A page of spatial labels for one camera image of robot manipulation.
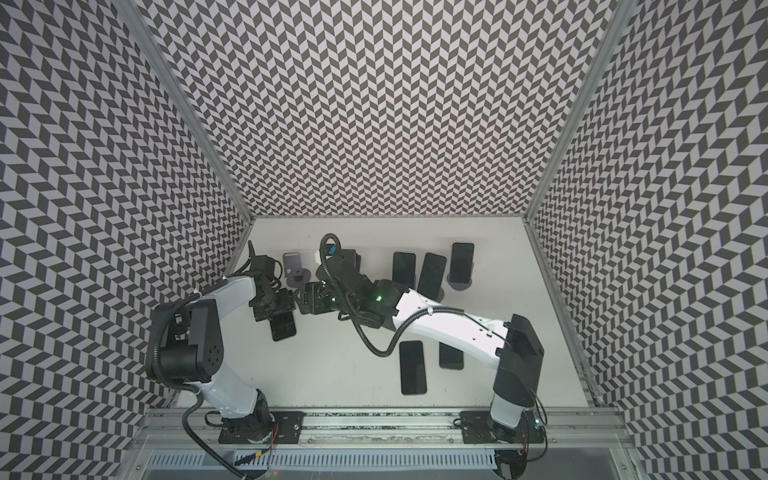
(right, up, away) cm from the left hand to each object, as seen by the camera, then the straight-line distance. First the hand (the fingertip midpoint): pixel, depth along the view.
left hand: (284, 311), depth 93 cm
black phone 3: (+38, +14, -5) cm, 41 cm away
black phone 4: (+47, +11, -2) cm, 48 cm away
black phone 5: (+55, +15, -5) cm, 58 cm away
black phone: (+3, -2, -10) cm, 11 cm away
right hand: (+15, +7, -25) cm, 30 cm away
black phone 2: (+40, -14, -11) cm, 44 cm away
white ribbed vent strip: (+19, -30, -24) cm, 43 cm away
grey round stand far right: (+56, +7, +5) cm, 57 cm away
